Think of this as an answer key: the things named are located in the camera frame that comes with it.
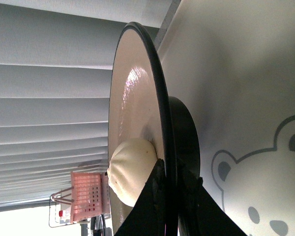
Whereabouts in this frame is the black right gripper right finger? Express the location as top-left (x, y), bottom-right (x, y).
top-left (178, 169), bottom-right (246, 236)

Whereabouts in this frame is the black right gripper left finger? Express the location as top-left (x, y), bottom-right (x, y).
top-left (114, 159), bottom-right (167, 236)

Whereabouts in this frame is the white steamed bun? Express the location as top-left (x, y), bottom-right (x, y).
top-left (107, 138), bottom-right (157, 207)

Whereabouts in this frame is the beige plate with black rim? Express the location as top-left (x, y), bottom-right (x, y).
top-left (108, 22), bottom-right (200, 236)

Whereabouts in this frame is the white rectangular tray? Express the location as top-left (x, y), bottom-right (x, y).
top-left (158, 0), bottom-right (295, 236)

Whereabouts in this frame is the pink perforated basket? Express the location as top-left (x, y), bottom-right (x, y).
top-left (70, 172), bottom-right (110, 223)

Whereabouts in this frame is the grey pleated curtain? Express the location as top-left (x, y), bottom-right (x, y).
top-left (0, 0), bottom-right (179, 211)

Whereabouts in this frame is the wire rack stand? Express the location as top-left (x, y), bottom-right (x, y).
top-left (48, 186), bottom-right (114, 236)

